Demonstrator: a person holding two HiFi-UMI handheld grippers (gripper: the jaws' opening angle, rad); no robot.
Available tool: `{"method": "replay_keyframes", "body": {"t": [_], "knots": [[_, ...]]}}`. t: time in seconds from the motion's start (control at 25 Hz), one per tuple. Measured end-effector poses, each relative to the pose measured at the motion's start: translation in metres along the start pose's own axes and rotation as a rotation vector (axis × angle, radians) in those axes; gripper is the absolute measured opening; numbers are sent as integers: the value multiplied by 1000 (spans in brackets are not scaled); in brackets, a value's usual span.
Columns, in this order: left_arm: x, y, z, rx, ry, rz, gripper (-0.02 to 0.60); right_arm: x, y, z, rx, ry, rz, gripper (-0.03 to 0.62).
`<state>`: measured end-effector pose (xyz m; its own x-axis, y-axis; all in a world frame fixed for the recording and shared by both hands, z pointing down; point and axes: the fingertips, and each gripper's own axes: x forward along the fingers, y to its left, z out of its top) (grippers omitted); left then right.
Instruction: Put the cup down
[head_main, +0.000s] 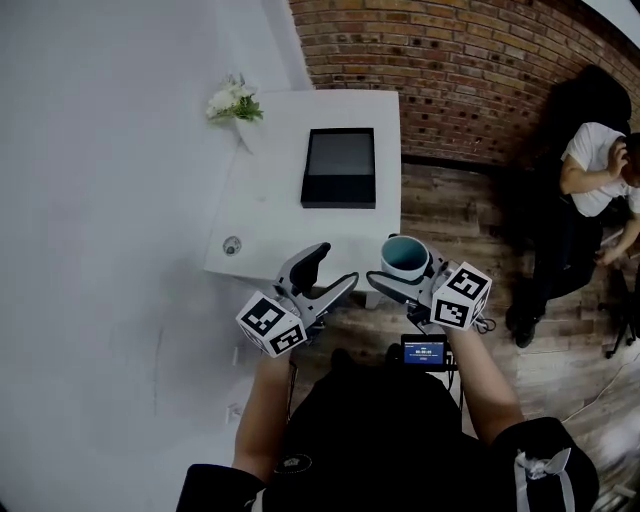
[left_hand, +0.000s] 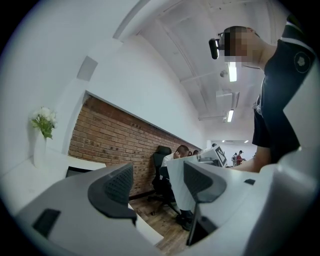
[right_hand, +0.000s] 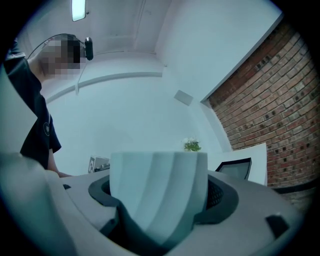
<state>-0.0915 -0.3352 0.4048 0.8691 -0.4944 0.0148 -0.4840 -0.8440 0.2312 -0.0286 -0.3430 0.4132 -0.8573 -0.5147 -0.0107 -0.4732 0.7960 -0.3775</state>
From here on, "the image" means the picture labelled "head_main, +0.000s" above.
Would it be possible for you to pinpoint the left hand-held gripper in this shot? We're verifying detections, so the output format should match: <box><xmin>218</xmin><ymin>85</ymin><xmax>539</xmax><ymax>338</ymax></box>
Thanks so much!
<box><xmin>235</xmin><ymin>242</ymin><xmax>360</xmax><ymax>358</ymax></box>

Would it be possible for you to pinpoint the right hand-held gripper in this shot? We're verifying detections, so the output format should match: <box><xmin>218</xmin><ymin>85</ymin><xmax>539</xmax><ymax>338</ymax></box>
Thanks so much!
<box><xmin>366</xmin><ymin>248</ymin><xmax>493</xmax><ymax>334</ymax></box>

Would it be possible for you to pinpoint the white cup with teal inside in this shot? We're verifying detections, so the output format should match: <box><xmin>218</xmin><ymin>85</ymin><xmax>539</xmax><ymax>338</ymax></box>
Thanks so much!
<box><xmin>380</xmin><ymin>234</ymin><xmax>432</xmax><ymax>281</ymax></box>

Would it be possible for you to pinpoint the black box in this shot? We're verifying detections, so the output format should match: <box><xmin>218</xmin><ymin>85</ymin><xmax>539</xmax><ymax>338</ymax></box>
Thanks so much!
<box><xmin>300</xmin><ymin>127</ymin><xmax>376</xmax><ymax>210</ymax></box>

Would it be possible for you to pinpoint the person's right forearm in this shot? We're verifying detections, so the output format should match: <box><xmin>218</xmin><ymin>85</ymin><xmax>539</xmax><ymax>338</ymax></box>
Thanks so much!
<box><xmin>447</xmin><ymin>324</ymin><xmax>526</xmax><ymax>446</ymax></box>

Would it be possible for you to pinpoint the person's left forearm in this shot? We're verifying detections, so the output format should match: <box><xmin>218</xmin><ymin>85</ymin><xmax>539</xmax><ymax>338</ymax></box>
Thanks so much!
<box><xmin>232</xmin><ymin>352</ymin><xmax>294</xmax><ymax>481</ymax></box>

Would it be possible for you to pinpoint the small black monitor screen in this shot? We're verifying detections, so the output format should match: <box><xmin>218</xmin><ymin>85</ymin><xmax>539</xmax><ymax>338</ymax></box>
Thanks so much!
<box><xmin>400</xmin><ymin>333</ymin><xmax>449</xmax><ymax>372</ymax></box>

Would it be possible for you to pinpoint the white table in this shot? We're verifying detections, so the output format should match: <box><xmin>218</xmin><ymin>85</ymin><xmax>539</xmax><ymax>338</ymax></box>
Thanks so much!
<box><xmin>203</xmin><ymin>89</ymin><xmax>401</xmax><ymax>311</ymax></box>

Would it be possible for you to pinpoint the person's black shirt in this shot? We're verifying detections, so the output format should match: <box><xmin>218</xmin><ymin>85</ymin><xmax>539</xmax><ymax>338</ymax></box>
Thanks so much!
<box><xmin>174</xmin><ymin>349</ymin><xmax>601</xmax><ymax>512</ymax></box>

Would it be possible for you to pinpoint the white vase with flowers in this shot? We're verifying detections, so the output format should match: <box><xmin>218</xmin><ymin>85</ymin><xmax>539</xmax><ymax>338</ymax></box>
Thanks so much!
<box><xmin>205</xmin><ymin>73</ymin><xmax>265</xmax><ymax>154</ymax></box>

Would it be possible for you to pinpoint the black tripod stand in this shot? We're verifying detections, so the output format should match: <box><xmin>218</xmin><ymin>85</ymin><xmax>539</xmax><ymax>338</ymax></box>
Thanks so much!
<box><xmin>597</xmin><ymin>272</ymin><xmax>640</xmax><ymax>359</ymax></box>

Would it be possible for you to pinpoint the white fabric bow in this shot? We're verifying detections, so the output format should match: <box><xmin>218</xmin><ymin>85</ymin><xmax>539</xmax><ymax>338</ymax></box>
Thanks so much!
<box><xmin>514</xmin><ymin>447</ymin><xmax>576</xmax><ymax>512</ymax></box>

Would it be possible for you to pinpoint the white floor cable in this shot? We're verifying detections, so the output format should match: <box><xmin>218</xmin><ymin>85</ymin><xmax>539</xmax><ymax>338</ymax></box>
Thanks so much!
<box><xmin>564</xmin><ymin>364</ymin><xmax>640</xmax><ymax>424</ymax></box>

